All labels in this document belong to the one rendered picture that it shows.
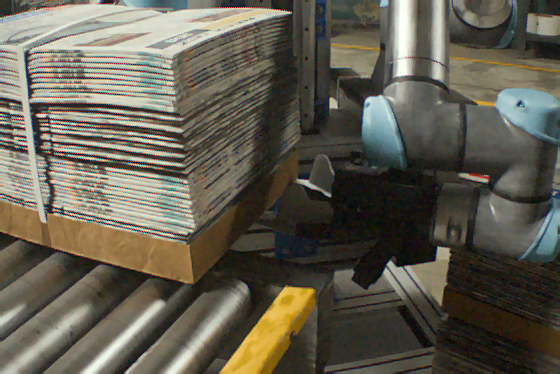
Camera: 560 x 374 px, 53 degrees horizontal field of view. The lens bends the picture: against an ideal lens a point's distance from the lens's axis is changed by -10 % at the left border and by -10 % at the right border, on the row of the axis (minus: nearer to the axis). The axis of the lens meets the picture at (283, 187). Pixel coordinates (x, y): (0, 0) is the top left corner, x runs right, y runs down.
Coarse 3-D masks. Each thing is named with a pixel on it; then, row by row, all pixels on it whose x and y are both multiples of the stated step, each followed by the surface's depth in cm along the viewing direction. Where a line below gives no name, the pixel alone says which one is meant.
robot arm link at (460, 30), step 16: (464, 0) 104; (480, 0) 99; (496, 0) 99; (512, 0) 108; (464, 16) 106; (480, 16) 105; (496, 16) 104; (512, 16) 107; (464, 32) 111; (480, 32) 108; (496, 32) 109; (512, 32) 109
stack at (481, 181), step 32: (480, 256) 80; (448, 288) 86; (480, 288) 82; (512, 288) 78; (544, 288) 75; (448, 320) 87; (544, 320) 76; (448, 352) 88; (480, 352) 85; (512, 352) 80
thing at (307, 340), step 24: (216, 264) 63; (240, 264) 63; (264, 264) 63; (288, 264) 63; (264, 288) 60; (264, 312) 61; (312, 312) 59; (240, 336) 64; (312, 336) 60; (288, 360) 63; (312, 360) 61
